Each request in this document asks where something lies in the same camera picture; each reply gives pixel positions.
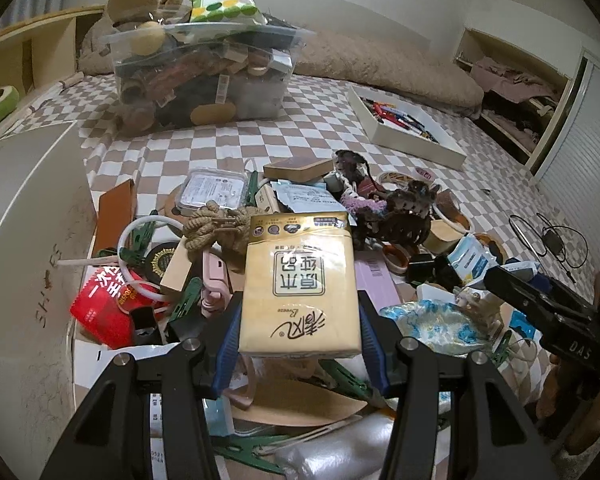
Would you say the black round gold badge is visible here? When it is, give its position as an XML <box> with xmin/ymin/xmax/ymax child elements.
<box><xmin>145</xmin><ymin>242</ymin><xmax>181</xmax><ymax>281</ymax></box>

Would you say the white blue mask packet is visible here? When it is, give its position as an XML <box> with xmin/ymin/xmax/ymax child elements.
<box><xmin>447</xmin><ymin>235</ymin><xmax>501</xmax><ymax>281</ymax></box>

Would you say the white slatted cabinet door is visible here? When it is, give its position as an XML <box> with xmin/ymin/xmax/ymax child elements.
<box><xmin>532</xmin><ymin>50</ymin><xmax>600</xmax><ymax>221</ymax></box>

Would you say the blue patterned white packet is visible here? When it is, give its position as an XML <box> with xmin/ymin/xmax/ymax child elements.
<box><xmin>380</xmin><ymin>299</ymin><xmax>503</xmax><ymax>358</ymax></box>

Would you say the pile of coloured pens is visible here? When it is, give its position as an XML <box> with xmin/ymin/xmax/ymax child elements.
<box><xmin>360</xmin><ymin>96</ymin><xmax>438</xmax><ymax>143</ymax></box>

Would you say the brown checkered bed sheet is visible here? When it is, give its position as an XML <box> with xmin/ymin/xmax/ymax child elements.
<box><xmin>30</xmin><ymin>72</ymin><xmax>600</xmax><ymax>311</ymax></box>

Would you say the small black box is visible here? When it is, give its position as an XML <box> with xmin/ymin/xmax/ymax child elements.
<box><xmin>407</xmin><ymin>254</ymin><xmax>461</xmax><ymax>286</ymax></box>

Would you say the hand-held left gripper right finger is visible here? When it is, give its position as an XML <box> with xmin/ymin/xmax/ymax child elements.
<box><xmin>357</xmin><ymin>290</ymin><xmax>563</xmax><ymax>480</ymax></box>

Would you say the beige knotted rope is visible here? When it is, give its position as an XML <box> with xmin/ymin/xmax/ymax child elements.
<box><xmin>182</xmin><ymin>200</ymin><xmax>253</xmax><ymax>256</ymax></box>

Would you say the person's right hand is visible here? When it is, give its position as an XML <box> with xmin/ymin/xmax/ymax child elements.
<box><xmin>535</xmin><ymin>352</ymin><xmax>600</xmax><ymax>428</ymax></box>

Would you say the wooden block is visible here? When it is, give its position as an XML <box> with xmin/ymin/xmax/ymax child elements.
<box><xmin>263</xmin><ymin>157</ymin><xmax>334</xmax><ymax>183</ymax></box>

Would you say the green plastic clip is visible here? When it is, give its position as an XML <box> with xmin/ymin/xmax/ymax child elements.
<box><xmin>167</xmin><ymin>277</ymin><xmax>203</xmax><ymax>321</ymax></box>

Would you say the pink plastic holder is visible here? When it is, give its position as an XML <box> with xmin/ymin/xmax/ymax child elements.
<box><xmin>202</xmin><ymin>250</ymin><xmax>231</xmax><ymax>318</ymax></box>

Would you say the white shallow tray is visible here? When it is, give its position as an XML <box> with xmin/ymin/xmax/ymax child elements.
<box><xmin>347</xmin><ymin>85</ymin><xmax>467</xmax><ymax>171</ymax></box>

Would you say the small beige roll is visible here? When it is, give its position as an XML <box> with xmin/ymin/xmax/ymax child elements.
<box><xmin>55</xmin><ymin>72</ymin><xmax>86</xmax><ymax>92</ymax></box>

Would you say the leopard print hair claw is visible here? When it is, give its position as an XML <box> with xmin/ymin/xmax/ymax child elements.
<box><xmin>352</xmin><ymin>180</ymin><xmax>443</xmax><ymax>251</ymax></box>

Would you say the silver foil bag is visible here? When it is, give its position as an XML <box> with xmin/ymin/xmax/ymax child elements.
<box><xmin>272</xmin><ymin>412</ymin><xmax>396</xmax><ymax>480</ymax></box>

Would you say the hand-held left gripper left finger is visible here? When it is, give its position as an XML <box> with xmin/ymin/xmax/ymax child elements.
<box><xmin>40</xmin><ymin>304</ymin><xmax>244</xmax><ymax>480</ymax></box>

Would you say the clear plastic storage bin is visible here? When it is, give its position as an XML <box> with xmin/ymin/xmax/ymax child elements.
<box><xmin>99</xmin><ymin>22</ymin><xmax>317</xmax><ymax>136</ymax></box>

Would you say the brown leather piece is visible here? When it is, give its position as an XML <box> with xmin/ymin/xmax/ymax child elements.
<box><xmin>92</xmin><ymin>180</ymin><xmax>138</xmax><ymax>256</ymax></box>

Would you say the brown kraft paper piece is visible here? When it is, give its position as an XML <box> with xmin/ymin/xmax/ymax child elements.
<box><xmin>230</xmin><ymin>377</ymin><xmax>368</xmax><ymax>426</ymax></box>

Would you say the purple fuzzy scrunchie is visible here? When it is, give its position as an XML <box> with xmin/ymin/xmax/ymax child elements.
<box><xmin>340</xmin><ymin>195</ymin><xmax>388</xmax><ymax>218</ymax></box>

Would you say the white plastic ring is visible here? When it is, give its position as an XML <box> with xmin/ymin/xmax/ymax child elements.
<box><xmin>117</xmin><ymin>217</ymin><xmax>181</xmax><ymax>306</ymax></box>

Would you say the white labelled packet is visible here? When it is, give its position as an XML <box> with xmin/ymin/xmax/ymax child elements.
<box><xmin>272</xmin><ymin>182</ymin><xmax>348</xmax><ymax>216</ymax></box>

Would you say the white cardboard box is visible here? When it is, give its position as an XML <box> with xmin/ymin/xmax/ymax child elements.
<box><xmin>0</xmin><ymin>121</ymin><xmax>101</xmax><ymax>426</ymax></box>

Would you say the wooden bedside shelf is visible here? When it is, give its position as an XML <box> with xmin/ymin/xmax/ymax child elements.
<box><xmin>0</xmin><ymin>5</ymin><xmax>108</xmax><ymax>136</ymax></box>

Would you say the yellow tissue pack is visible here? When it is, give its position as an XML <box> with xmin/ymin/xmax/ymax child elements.
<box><xmin>237</xmin><ymin>211</ymin><xmax>363</xmax><ymax>359</ymax></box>

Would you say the green wet wipes pack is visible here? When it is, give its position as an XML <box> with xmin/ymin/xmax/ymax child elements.
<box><xmin>186</xmin><ymin>0</ymin><xmax>263</xmax><ymax>24</ymax></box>

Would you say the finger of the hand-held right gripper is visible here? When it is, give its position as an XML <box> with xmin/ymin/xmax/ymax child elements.
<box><xmin>482</xmin><ymin>265</ymin><xmax>598</xmax><ymax>329</ymax></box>

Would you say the clear labelled plastic case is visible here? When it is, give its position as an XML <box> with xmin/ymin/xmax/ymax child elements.
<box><xmin>175</xmin><ymin>168</ymin><xmax>247</xmax><ymax>211</ymax></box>

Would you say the black cable with adapter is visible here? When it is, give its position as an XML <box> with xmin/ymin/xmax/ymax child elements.
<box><xmin>509</xmin><ymin>212</ymin><xmax>588</xmax><ymax>273</ymax></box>

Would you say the red packet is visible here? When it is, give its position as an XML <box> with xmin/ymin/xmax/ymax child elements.
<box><xmin>70</xmin><ymin>267</ymin><xmax>153</xmax><ymax>351</ymax></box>

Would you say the wooden bangle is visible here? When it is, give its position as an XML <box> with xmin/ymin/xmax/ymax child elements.
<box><xmin>432</xmin><ymin>195</ymin><xmax>473</xmax><ymax>233</ymax></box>

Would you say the open closet with clothes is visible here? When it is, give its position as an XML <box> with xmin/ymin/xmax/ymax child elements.
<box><xmin>452</xmin><ymin>27</ymin><xmax>586</xmax><ymax>171</ymax></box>

